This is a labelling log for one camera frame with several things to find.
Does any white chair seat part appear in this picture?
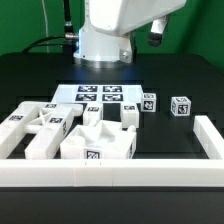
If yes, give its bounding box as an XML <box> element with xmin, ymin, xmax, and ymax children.
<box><xmin>60</xmin><ymin>120</ymin><xmax>137</xmax><ymax>159</ymax></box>

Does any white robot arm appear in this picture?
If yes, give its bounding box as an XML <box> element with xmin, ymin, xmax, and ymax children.
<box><xmin>73</xmin><ymin>0</ymin><xmax>187</xmax><ymax>68</ymax></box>

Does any white fiducial marker plate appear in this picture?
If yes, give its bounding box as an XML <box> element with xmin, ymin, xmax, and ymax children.
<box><xmin>52</xmin><ymin>84</ymin><xmax>143</xmax><ymax>103</ymax></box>

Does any white tagged cube left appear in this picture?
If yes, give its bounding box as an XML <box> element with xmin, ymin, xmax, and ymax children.
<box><xmin>141</xmin><ymin>93</ymin><xmax>157</xmax><ymax>112</ymax></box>

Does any white tagged cube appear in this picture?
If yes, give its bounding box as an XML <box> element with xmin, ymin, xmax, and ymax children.
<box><xmin>141</xmin><ymin>93</ymin><xmax>157</xmax><ymax>112</ymax></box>
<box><xmin>170</xmin><ymin>96</ymin><xmax>191</xmax><ymax>116</ymax></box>

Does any white tagged cube right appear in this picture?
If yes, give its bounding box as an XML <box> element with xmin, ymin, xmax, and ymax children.
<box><xmin>170</xmin><ymin>96</ymin><xmax>191</xmax><ymax>116</ymax></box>

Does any white U-shaped fence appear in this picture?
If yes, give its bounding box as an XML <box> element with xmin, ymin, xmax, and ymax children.
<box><xmin>0</xmin><ymin>115</ymin><xmax>224</xmax><ymax>187</ymax></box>

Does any white chair back frame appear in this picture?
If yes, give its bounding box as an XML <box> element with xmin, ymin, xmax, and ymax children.
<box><xmin>0</xmin><ymin>101</ymin><xmax>83</xmax><ymax>160</ymax></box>

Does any black cable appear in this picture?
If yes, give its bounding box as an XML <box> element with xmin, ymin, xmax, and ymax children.
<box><xmin>21</xmin><ymin>0</ymin><xmax>80</xmax><ymax>54</ymax></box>

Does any white thin cable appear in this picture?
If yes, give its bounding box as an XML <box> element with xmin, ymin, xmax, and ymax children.
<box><xmin>41</xmin><ymin>0</ymin><xmax>50</xmax><ymax>54</ymax></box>

